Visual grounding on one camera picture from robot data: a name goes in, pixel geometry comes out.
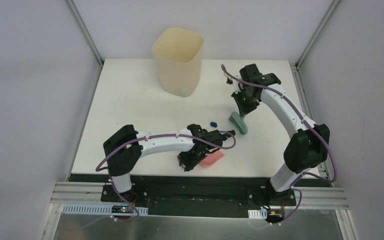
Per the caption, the pink plastic dustpan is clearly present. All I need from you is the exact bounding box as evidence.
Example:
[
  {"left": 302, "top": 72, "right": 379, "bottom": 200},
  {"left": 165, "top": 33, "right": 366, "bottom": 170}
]
[{"left": 198, "top": 150, "right": 225, "bottom": 168}]

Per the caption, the green hand brush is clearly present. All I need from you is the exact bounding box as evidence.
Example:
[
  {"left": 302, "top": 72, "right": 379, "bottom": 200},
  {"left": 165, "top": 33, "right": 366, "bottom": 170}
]
[{"left": 228, "top": 111, "right": 249, "bottom": 135}]

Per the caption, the small blue scrap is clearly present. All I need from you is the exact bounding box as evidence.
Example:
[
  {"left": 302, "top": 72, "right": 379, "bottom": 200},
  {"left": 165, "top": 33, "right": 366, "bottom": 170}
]
[{"left": 210, "top": 121, "right": 218, "bottom": 128}]

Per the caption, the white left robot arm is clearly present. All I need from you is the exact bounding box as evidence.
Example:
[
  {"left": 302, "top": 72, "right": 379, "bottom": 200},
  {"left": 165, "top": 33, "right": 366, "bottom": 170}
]
[{"left": 95, "top": 123, "right": 236, "bottom": 203}]

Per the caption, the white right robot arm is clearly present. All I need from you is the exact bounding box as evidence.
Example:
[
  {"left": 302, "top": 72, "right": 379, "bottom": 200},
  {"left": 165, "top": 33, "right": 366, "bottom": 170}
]
[{"left": 224, "top": 63, "right": 330, "bottom": 205}]

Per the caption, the beige plastic waste bin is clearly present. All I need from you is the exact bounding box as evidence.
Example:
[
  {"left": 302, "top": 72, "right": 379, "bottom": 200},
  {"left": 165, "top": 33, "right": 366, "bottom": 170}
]
[{"left": 151, "top": 27, "right": 204, "bottom": 98}]

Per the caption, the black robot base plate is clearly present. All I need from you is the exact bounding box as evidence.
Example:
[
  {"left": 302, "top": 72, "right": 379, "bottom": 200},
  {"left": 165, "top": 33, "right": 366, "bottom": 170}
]
[{"left": 100, "top": 174, "right": 297, "bottom": 220}]

